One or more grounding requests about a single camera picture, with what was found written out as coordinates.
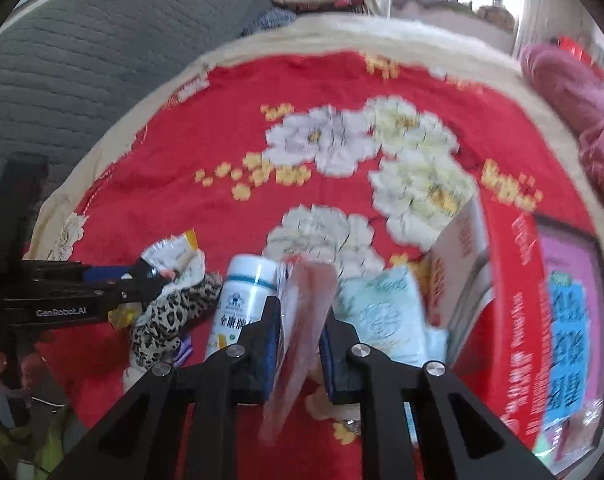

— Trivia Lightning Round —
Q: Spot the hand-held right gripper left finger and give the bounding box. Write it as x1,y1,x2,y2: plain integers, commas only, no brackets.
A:
47,296,283,480

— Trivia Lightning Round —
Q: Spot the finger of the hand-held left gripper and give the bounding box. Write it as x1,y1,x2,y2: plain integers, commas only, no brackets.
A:
89,271,177,311
79,259,150,283

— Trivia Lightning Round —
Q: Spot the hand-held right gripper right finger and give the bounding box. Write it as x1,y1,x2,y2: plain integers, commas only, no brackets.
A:
319,307,557,480

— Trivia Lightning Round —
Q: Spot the white orange sachet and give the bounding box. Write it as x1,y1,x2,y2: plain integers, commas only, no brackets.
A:
141,229,203,273

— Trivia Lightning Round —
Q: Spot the pink plastic packet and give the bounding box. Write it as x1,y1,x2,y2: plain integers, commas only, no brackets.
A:
259,255,340,443

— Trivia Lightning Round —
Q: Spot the dark box tray pink print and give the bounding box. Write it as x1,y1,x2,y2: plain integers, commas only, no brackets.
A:
532,212,604,471

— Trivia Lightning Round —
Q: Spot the leopard print scrunchie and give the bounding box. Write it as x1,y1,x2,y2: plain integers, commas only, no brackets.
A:
129,272,223,368

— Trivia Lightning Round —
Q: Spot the cream plush toy with bell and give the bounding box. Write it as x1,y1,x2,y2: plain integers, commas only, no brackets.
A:
304,385,367,436

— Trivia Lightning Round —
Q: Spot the white dotted scrunchie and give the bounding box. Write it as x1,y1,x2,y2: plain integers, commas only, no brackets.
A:
162,250,207,301

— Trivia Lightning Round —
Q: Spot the white supplement bottle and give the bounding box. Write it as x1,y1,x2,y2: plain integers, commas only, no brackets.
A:
204,254,279,361

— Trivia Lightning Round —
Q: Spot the pale blue tissue pack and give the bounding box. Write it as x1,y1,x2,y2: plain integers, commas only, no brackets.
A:
339,265,450,366

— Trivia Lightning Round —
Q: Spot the red floral blanket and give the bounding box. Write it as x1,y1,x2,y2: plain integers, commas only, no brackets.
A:
42,50,597,480

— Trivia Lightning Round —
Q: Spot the red tissue box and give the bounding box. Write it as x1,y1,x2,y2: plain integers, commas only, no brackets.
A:
427,195,552,456

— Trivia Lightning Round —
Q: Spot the grey quilted headboard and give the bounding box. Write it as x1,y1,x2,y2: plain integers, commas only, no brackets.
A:
0,0,273,241

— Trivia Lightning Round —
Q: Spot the blue patterned cloth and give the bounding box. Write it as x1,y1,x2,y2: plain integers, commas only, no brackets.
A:
242,7,297,36

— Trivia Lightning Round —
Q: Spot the beige bed quilt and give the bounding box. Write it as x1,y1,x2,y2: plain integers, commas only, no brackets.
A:
24,12,602,261

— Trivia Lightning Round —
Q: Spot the pink quilt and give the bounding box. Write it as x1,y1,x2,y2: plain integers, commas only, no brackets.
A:
519,42,604,186

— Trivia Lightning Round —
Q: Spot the pile of clothes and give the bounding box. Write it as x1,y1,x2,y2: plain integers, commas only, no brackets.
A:
392,0,515,26

